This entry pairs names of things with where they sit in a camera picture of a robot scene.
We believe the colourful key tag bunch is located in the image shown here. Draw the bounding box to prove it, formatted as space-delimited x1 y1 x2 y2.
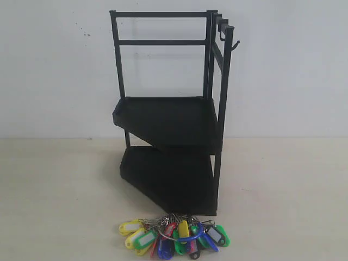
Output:
119 213 231 260

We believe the black two-tier metal rack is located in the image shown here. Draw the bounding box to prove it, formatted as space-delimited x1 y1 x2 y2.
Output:
110 10 238 216

